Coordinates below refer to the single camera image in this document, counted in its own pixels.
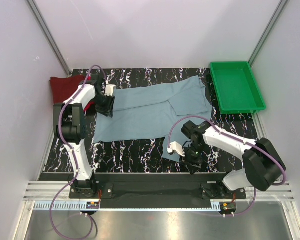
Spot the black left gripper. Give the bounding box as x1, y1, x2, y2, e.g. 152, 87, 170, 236
92, 93, 116, 118

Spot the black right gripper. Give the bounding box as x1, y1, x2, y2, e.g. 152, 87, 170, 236
179, 142, 206, 176

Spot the light blue t shirt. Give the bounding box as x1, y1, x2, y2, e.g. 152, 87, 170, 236
93, 76, 212, 162

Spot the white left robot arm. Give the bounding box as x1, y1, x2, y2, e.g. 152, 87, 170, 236
53, 77, 117, 198

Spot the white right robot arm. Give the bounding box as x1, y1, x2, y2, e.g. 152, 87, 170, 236
179, 121, 287, 199

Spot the bright red folded t shirt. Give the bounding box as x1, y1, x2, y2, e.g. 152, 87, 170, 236
83, 76, 94, 112

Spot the dark red folded t shirt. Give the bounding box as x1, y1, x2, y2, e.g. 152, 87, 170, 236
49, 75, 85, 104

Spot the green plastic bin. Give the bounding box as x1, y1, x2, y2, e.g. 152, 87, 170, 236
210, 61, 266, 114

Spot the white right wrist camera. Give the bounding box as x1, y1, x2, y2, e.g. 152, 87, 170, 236
167, 141, 185, 157

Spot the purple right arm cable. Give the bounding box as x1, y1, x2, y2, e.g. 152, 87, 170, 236
167, 115, 288, 217

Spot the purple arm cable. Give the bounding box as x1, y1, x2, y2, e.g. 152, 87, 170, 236
167, 115, 288, 217
49, 64, 107, 238

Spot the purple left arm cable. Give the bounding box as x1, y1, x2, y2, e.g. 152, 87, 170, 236
49, 64, 107, 238

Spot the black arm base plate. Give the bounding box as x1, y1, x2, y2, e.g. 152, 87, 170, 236
69, 181, 246, 200

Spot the aluminium front rail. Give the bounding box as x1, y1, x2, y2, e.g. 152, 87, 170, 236
23, 181, 294, 201

